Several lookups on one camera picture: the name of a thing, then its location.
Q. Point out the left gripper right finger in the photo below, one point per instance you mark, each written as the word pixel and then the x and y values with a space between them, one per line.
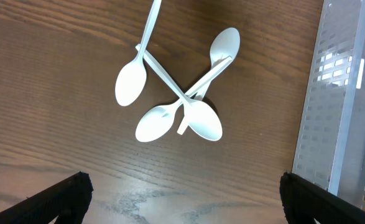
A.
pixel 305 202

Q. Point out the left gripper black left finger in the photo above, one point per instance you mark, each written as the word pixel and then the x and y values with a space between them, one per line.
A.
pixel 65 202

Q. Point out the white spoon bowl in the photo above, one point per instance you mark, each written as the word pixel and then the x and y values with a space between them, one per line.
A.
pixel 204 121
pixel 225 44

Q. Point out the white spoon crossing diagonal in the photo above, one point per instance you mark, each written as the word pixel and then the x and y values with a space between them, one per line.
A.
pixel 189 104

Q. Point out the white spoon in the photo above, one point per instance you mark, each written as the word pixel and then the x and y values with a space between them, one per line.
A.
pixel 132 77

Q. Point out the clear plastic basket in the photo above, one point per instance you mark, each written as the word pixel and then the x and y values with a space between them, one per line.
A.
pixel 330 150

